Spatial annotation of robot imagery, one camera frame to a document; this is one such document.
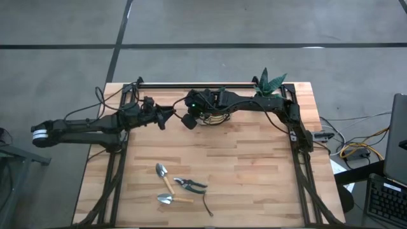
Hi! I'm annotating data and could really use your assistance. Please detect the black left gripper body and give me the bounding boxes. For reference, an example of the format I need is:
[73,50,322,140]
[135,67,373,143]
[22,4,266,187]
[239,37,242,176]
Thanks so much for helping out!
[139,96,167,131]

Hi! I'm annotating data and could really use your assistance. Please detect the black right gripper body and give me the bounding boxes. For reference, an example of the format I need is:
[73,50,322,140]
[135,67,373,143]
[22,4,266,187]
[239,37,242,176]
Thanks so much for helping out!
[181,88,224,130]

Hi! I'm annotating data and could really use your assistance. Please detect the steel trowel wooden handle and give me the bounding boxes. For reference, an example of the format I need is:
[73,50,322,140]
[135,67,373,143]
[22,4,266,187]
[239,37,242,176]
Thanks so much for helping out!
[156,193,195,205]
[155,162,176,196]

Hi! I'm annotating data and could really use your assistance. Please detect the green snake plant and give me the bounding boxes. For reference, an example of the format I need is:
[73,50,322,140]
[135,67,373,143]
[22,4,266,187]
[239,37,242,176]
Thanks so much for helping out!
[253,67,288,98]

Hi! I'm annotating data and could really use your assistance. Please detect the dark green pruning shears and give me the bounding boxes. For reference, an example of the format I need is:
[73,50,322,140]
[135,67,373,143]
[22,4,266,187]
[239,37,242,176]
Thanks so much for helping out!
[173,177,209,195]

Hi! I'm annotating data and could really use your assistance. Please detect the small grey black device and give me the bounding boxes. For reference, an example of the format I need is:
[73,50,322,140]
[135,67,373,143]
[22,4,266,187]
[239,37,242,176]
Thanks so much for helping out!
[313,130,336,143]

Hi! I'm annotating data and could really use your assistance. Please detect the grey metal stand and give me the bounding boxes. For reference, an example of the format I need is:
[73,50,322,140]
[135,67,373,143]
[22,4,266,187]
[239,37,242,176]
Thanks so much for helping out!
[0,127,52,229]

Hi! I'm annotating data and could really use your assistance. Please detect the white paper sheet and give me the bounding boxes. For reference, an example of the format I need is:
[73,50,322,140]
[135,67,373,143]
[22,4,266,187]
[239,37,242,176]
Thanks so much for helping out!
[329,158,355,193]

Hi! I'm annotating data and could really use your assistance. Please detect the black power brick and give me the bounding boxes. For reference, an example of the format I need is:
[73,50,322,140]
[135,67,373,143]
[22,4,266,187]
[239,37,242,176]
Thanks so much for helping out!
[342,148,371,162]

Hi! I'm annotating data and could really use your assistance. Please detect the black side desk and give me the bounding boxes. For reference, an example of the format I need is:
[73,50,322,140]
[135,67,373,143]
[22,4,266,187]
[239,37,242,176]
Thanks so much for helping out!
[333,160,407,229]

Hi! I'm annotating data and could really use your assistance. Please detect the black round stool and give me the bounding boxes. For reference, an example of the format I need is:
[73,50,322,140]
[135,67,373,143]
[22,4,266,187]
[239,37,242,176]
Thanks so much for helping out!
[336,183,355,214]

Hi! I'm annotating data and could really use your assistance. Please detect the grey open laptop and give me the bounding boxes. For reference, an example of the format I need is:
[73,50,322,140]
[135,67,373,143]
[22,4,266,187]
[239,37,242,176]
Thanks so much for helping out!
[362,93,407,228]

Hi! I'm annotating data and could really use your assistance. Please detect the black aluminium table frame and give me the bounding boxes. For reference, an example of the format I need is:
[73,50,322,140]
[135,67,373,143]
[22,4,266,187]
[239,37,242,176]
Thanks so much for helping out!
[72,76,346,228]

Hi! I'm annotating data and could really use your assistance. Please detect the yellow cable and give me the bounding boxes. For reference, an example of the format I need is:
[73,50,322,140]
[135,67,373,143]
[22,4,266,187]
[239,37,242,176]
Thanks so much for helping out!
[339,127,390,162]

